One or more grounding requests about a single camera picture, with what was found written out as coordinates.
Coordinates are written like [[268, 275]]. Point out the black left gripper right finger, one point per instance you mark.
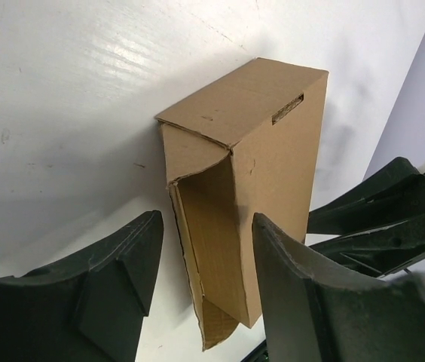
[[317, 310]]

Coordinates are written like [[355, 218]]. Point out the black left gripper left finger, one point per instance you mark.
[[87, 306]]

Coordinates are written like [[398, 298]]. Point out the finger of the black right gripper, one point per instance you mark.
[[379, 252], [394, 193]]

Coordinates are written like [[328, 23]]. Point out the brown cardboard box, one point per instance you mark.
[[245, 144]]

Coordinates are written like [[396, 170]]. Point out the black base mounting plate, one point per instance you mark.
[[258, 354]]

